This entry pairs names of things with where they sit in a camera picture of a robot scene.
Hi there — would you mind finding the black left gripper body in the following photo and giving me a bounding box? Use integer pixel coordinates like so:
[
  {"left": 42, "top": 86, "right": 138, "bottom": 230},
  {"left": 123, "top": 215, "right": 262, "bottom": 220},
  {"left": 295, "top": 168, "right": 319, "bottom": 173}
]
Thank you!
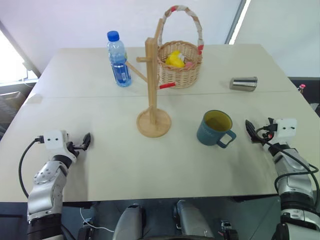
[{"left": 65, "top": 140, "right": 84, "bottom": 157}]

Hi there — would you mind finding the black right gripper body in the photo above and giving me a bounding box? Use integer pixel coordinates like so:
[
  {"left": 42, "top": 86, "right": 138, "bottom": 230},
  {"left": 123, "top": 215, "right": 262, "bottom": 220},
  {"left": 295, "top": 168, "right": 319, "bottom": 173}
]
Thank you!
[{"left": 251, "top": 126, "right": 274, "bottom": 149}]

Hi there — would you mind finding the stainless steel cup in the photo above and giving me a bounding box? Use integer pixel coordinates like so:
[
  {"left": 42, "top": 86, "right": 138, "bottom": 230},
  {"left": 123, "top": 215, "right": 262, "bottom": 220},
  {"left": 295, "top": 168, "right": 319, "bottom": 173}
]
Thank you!
[{"left": 229, "top": 76, "right": 259, "bottom": 92}]

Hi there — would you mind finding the wooden mug tree stand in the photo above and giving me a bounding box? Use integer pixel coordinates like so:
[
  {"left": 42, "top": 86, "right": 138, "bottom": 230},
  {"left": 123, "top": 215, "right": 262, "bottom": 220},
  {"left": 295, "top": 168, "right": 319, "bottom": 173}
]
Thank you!
[{"left": 125, "top": 17, "right": 177, "bottom": 139}]

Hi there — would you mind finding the blue mug with yellow inside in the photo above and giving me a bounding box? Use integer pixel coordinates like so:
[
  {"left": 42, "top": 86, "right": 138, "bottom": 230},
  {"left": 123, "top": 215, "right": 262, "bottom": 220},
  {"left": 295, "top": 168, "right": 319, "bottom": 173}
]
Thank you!
[{"left": 196, "top": 109, "right": 237, "bottom": 150}]

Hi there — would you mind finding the clear blue-capped water bottle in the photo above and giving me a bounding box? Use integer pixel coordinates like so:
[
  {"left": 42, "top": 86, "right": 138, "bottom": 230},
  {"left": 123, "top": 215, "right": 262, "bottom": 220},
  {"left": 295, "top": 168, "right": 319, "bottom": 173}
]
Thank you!
[{"left": 106, "top": 30, "right": 133, "bottom": 88}]

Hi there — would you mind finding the grey rounded robot leg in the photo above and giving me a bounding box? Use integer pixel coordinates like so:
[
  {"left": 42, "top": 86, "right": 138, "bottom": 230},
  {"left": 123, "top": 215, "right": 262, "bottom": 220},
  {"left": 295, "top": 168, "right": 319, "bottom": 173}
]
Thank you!
[
  {"left": 111, "top": 203, "right": 149, "bottom": 240},
  {"left": 172, "top": 199, "right": 216, "bottom": 240}
]

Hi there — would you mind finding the yellow toy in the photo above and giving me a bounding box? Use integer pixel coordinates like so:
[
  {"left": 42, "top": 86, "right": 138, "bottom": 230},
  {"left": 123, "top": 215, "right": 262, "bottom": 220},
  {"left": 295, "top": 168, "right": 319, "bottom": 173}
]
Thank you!
[{"left": 165, "top": 50, "right": 186, "bottom": 69}]

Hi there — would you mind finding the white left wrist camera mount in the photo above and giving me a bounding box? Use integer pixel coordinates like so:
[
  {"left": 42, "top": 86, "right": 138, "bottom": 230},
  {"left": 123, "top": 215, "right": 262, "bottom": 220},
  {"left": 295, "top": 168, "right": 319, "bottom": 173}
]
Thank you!
[{"left": 42, "top": 129, "right": 79, "bottom": 164}]

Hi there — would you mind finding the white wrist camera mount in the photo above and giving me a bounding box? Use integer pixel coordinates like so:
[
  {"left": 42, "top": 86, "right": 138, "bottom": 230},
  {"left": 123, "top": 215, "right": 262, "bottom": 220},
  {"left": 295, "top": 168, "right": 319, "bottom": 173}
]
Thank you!
[
  {"left": 42, "top": 129, "right": 79, "bottom": 164},
  {"left": 268, "top": 117, "right": 298, "bottom": 146}
]

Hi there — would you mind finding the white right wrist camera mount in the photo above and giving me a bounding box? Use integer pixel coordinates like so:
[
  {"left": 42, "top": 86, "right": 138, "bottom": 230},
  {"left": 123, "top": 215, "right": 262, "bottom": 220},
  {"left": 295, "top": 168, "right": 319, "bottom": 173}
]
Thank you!
[{"left": 268, "top": 117, "right": 298, "bottom": 146}]

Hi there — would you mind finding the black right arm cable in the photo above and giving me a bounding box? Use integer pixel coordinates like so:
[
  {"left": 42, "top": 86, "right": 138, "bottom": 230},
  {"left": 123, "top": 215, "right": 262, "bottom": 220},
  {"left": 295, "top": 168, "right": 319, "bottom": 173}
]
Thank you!
[{"left": 256, "top": 125, "right": 320, "bottom": 199}]

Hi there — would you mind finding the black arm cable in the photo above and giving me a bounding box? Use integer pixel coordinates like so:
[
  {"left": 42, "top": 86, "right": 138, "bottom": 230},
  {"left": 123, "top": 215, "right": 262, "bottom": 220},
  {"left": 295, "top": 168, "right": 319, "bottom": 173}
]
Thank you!
[
  {"left": 19, "top": 136, "right": 45, "bottom": 199},
  {"left": 256, "top": 125, "right": 320, "bottom": 199}
]

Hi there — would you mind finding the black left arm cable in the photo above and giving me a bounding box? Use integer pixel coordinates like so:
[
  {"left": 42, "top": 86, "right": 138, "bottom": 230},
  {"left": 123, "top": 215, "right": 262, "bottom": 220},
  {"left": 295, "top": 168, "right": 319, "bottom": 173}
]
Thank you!
[{"left": 19, "top": 136, "right": 45, "bottom": 199}]

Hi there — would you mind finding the thin white cable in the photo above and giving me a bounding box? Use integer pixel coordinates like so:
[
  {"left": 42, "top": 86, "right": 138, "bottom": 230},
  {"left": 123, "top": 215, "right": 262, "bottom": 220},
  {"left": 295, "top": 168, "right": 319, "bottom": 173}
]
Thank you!
[{"left": 79, "top": 206, "right": 116, "bottom": 234}]

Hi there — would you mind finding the wicker basket with handle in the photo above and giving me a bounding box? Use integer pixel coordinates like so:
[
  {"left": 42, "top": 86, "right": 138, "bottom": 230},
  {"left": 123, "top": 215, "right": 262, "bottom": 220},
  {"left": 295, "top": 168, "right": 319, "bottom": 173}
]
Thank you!
[{"left": 156, "top": 5, "right": 205, "bottom": 89}]

